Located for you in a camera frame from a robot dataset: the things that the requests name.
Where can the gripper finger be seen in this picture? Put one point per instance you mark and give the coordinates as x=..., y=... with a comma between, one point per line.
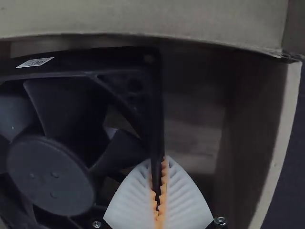
x=186, y=205
x=131, y=200

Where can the black square fan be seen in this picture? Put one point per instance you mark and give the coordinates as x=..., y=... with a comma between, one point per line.
x=59, y=133

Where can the cardboard box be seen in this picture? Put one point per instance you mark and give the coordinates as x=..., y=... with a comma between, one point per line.
x=214, y=107

